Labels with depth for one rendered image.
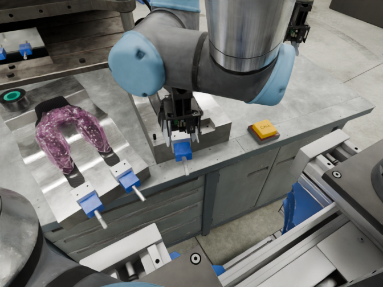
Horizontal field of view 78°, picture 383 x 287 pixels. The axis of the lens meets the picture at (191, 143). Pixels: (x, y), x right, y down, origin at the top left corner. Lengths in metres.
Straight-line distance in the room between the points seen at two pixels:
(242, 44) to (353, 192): 0.37
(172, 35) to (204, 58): 0.05
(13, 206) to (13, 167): 0.74
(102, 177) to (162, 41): 0.48
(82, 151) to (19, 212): 0.58
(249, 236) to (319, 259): 1.03
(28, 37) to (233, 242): 1.46
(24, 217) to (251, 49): 0.21
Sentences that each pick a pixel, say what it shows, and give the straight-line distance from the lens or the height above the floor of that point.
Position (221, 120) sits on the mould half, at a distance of 0.77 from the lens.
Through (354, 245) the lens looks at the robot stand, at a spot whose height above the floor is 0.95.
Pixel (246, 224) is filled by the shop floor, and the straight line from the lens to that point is 1.56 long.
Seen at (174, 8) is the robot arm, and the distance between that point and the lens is 0.39.
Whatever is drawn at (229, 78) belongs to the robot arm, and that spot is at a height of 1.27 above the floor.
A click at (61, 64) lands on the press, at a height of 0.79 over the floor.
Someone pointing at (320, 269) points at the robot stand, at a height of 0.95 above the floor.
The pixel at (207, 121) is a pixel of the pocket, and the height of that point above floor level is 0.88.
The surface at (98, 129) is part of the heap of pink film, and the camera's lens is 0.77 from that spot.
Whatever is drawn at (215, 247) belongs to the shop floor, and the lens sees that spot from 1.49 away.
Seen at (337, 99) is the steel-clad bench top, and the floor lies 0.80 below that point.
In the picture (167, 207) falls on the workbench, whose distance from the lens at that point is 1.01.
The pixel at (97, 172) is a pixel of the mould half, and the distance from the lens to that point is 0.72.
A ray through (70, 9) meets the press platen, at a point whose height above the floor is 1.00.
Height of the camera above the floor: 1.41
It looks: 49 degrees down
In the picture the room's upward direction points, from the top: straight up
